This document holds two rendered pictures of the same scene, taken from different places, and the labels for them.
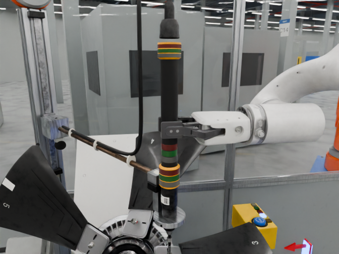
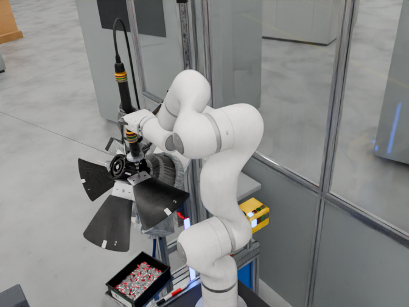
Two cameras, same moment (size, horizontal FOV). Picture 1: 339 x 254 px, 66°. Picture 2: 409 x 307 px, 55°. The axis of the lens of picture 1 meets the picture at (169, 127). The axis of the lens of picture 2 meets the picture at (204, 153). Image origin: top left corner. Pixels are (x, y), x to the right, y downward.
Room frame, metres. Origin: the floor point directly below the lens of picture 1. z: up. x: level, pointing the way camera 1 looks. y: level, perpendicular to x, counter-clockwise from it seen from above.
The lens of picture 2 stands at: (0.14, -1.36, 2.14)
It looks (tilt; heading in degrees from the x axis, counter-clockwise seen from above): 32 degrees down; 63
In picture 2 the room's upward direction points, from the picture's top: 4 degrees counter-clockwise
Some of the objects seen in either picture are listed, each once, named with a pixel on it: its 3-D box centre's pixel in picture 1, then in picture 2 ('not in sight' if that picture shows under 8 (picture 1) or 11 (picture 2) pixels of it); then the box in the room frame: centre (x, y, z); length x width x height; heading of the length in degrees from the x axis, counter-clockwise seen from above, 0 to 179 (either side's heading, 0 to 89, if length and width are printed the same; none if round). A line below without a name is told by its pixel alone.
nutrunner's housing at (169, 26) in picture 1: (169, 128); (127, 112); (0.50, 0.00, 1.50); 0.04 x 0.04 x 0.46
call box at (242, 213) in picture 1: (252, 227); (247, 219); (0.84, -0.31, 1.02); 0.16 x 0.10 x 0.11; 9
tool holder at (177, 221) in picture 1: (166, 197); (134, 145); (0.50, 0.01, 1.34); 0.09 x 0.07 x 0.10; 44
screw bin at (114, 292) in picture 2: not in sight; (139, 280); (0.36, -0.22, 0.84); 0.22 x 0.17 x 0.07; 25
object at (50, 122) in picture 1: (54, 126); not in sight; (0.95, 0.43, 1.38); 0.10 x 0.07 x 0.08; 44
